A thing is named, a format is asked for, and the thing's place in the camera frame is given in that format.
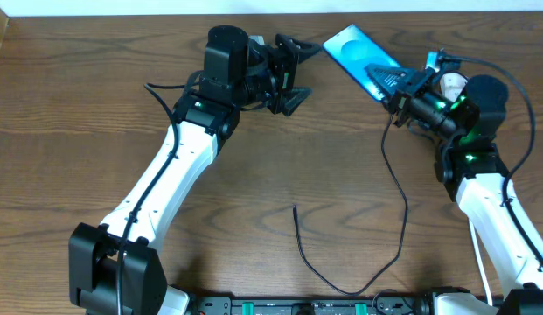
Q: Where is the black USB charging cable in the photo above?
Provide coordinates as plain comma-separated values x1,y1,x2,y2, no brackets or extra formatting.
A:
292,115,410,297

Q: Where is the blue Galaxy smartphone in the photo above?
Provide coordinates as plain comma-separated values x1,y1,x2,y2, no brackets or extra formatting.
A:
323,24,400,102

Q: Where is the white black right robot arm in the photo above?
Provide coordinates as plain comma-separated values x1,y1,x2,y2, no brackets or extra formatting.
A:
365,64,543,314

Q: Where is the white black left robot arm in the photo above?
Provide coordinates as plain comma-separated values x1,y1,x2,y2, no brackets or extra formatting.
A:
68,25,320,314

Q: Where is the white power strip cord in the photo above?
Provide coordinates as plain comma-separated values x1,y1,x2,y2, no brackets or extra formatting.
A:
469,220,495,307

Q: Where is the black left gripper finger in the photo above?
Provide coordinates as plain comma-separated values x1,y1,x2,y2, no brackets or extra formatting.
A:
282,87,312,116
292,39,321,64

